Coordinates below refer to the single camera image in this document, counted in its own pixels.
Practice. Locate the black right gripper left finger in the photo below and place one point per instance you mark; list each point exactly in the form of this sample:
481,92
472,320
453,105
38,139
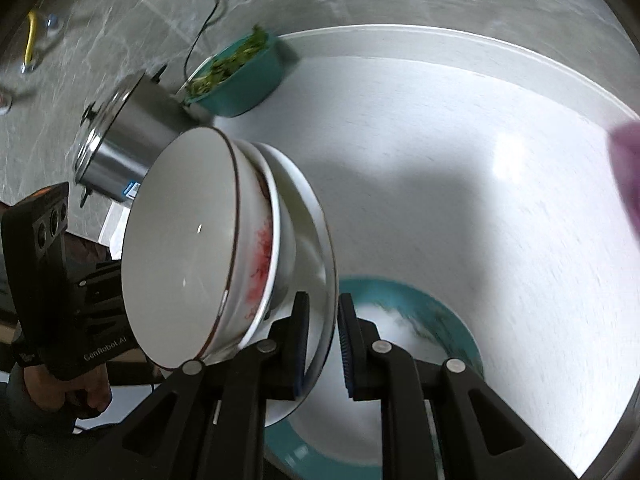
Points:
271,369

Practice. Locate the red patterned white bowl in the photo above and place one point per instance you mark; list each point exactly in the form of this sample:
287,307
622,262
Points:
264,247

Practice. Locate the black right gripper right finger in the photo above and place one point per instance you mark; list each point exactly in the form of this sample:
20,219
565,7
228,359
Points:
365,359

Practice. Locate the leafy green vegetables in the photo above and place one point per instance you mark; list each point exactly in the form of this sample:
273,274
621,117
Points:
224,65

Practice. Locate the purple plastic bowl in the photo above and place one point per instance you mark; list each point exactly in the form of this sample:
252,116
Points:
624,154

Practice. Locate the person's left hand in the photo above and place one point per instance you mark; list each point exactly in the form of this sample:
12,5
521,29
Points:
49,393

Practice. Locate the brown rimmed white bowl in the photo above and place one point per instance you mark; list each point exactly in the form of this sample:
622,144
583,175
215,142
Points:
177,252

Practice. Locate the steel rice cooker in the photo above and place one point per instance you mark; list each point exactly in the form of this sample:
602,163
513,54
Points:
125,135

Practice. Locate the teal plastic bowl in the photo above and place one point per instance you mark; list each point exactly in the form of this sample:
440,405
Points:
248,87

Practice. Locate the white ceramic bowl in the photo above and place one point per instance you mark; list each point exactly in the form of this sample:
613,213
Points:
314,272

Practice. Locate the teal rimmed white plate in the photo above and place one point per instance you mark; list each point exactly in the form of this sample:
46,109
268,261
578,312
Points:
333,436

